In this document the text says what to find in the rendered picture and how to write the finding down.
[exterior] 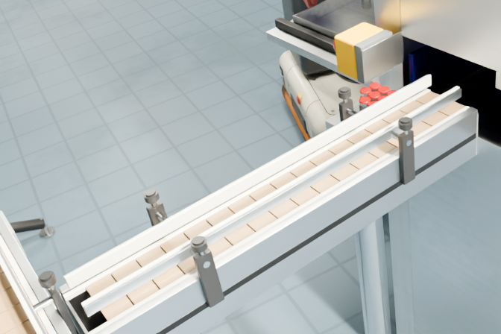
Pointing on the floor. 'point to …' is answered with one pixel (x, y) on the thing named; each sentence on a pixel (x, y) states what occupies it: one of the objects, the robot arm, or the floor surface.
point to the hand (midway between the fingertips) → (312, 6)
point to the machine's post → (399, 216)
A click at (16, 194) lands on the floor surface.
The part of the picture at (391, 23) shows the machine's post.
